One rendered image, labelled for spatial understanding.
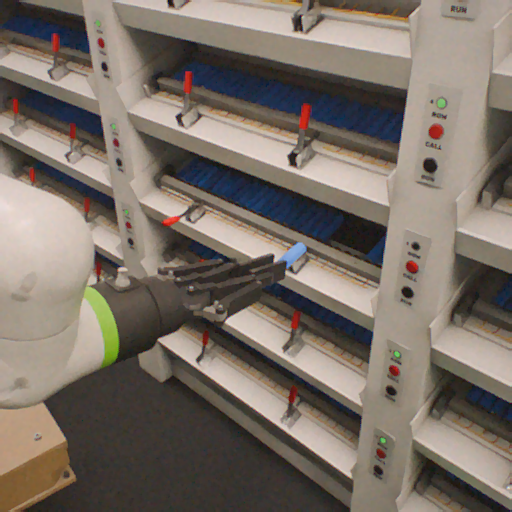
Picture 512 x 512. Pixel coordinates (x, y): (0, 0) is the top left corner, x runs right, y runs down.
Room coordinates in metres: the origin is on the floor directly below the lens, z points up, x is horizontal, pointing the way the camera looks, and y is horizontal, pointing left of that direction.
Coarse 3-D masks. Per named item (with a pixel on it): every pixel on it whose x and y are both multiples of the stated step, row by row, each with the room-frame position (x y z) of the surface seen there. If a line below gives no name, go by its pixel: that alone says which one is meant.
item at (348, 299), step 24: (168, 168) 1.17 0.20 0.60; (144, 192) 1.14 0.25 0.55; (288, 192) 1.04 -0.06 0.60; (168, 216) 1.06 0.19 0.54; (216, 240) 0.96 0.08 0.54; (240, 240) 0.94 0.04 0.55; (312, 264) 0.85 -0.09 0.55; (312, 288) 0.80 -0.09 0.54; (336, 288) 0.78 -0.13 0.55; (360, 288) 0.77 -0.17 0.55; (336, 312) 0.78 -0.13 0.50; (360, 312) 0.73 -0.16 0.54
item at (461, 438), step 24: (456, 384) 0.72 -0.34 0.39; (432, 408) 0.68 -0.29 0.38; (456, 408) 0.67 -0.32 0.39; (480, 408) 0.66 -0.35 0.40; (504, 408) 0.66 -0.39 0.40; (432, 432) 0.65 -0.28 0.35; (456, 432) 0.64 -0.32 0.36; (480, 432) 0.64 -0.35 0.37; (504, 432) 0.62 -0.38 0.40; (432, 456) 0.63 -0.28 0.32; (456, 456) 0.61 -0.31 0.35; (480, 456) 0.60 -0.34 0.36; (504, 456) 0.59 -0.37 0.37; (480, 480) 0.57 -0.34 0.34; (504, 480) 0.56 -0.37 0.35; (504, 504) 0.55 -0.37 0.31
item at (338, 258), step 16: (192, 192) 1.08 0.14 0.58; (224, 208) 1.01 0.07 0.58; (240, 208) 1.00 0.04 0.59; (240, 224) 0.97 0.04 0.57; (256, 224) 0.95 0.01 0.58; (272, 224) 0.93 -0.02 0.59; (288, 240) 0.90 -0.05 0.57; (304, 240) 0.88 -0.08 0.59; (320, 256) 0.85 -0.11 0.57; (336, 256) 0.83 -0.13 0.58; (352, 256) 0.82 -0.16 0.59; (368, 272) 0.78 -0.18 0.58
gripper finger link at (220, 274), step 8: (232, 264) 0.67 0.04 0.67; (208, 272) 0.64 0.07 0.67; (216, 272) 0.64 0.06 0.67; (224, 272) 0.65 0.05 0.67; (176, 280) 0.59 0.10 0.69; (184, 280) 0.60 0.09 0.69; (192, 280) 0.61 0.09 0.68; (200, 280) 0.62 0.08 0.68; (208, 280) 0.63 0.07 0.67; (216, 280) 0.64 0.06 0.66; (224, 280) 0.65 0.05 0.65
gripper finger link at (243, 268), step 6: (252, 258) 0.69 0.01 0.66; (258, 258) 0.69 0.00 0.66; (264, 258) 0.70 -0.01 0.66; (270, 258) 0.71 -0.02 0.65; (240, 264) 0.67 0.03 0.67; (246, 264) 0.67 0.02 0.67; (252, 264) 0.68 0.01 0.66; (258, 264) 0.69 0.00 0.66; (264, 264) 0.70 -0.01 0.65; (240, 270) 0.66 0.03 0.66; (246, 270) 0.67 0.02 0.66; (240, 276) 0.66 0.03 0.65
